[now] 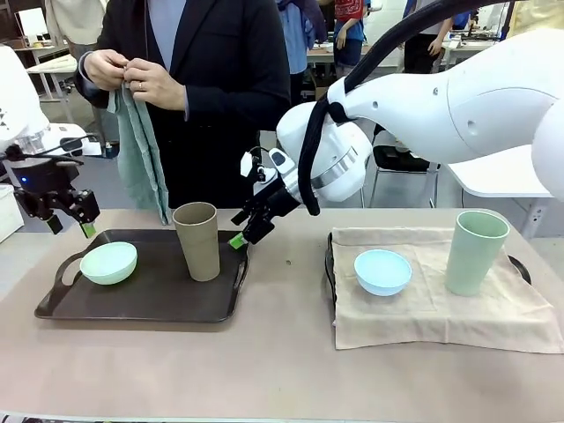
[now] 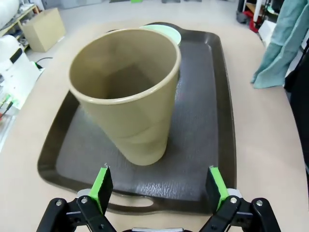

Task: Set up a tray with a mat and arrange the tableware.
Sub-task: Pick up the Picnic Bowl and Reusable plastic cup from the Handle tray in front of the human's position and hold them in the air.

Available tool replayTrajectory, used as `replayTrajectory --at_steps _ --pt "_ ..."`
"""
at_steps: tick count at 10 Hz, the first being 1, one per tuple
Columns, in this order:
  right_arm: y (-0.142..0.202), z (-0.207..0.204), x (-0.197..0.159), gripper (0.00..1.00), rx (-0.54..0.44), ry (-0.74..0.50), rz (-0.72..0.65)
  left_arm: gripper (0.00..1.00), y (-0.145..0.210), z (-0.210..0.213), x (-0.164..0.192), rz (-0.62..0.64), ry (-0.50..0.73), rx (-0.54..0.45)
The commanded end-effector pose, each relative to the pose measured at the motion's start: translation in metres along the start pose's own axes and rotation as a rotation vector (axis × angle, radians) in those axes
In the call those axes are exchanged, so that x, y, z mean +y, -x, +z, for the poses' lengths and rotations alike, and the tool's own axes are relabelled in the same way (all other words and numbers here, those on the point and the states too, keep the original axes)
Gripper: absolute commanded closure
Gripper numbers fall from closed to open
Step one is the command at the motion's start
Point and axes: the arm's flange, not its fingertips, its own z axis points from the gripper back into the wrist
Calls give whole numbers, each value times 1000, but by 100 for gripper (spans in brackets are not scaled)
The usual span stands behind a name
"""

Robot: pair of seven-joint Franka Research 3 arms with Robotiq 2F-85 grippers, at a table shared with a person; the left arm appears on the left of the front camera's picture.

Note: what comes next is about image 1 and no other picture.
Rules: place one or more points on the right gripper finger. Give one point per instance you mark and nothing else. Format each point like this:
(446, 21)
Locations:
(260, 231)
(244, 216)

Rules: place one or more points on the white background desk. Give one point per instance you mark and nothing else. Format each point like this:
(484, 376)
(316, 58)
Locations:
(50, 70)

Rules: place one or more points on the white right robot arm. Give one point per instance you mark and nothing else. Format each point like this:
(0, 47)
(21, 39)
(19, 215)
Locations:
(440, 110)

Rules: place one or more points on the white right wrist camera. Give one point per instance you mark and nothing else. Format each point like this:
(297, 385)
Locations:
(277, 163)

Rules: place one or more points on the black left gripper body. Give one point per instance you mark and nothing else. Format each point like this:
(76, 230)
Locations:
(42, 178)

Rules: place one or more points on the tall green cup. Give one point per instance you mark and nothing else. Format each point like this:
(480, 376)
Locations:
(473, 260)

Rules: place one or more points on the bystander in blue jacket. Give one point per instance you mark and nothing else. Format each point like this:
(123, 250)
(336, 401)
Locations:
(299, 35)

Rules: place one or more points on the person's dark jacket torso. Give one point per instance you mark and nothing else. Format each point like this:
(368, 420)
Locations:
(220, 132)

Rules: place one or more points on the person's right forearm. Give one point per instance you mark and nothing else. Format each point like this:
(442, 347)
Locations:
(88, 94)

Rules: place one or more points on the bystander in beige top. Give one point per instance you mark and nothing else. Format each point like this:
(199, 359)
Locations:
(75, 20)

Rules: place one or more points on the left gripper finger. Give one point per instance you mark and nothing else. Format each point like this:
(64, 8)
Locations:
(50, 218)
(86, 209)

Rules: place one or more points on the bystander in black clothes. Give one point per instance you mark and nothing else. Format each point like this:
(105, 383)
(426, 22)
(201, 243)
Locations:
(423, 48)

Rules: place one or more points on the teal green cloth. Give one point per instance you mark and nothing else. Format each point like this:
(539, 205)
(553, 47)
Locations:
(141, 154)

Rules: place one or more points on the person's left forearm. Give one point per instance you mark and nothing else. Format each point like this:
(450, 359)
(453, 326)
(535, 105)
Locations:
(238, 94)

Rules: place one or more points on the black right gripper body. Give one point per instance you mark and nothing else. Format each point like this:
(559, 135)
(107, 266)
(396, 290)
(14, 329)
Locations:
(275, 198)

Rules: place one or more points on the black serving tray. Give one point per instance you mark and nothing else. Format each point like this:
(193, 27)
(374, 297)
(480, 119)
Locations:
(328, 264)

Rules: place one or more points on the person's left hand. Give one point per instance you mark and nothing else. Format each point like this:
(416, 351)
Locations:
(154, 88)

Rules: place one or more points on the tall brown cup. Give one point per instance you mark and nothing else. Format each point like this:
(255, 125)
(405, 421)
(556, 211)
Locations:
(198, 247)

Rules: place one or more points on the brown serving tray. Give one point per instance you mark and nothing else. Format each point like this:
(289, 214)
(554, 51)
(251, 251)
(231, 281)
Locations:
(145, 299)

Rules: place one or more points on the mint green bowl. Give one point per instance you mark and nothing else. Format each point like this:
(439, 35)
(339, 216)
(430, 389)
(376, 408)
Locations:
(108, 266)

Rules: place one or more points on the white box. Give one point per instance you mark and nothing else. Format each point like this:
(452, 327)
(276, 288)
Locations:
(9, 216)

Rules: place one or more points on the beige cloth mat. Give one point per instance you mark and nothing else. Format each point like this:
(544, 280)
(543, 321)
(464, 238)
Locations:
(440, 317)

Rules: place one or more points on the black office chair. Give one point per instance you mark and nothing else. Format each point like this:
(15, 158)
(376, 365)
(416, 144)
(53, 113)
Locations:
(396, 158)

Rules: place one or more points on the white side table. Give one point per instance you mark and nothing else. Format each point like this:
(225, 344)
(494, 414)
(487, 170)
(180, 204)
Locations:
(489, 180)

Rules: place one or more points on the bystander in red shirt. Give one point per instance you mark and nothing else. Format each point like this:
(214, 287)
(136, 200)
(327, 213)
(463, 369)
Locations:
(350, 31)

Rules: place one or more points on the light blue bowl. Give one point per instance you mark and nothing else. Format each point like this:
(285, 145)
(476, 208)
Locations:
(382, 273)

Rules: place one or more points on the person's right hand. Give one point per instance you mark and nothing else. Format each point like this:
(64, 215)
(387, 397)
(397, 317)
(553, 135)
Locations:
(106, 68)

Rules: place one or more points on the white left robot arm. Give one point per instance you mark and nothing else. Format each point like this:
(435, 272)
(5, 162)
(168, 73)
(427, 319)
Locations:
(17, 97)

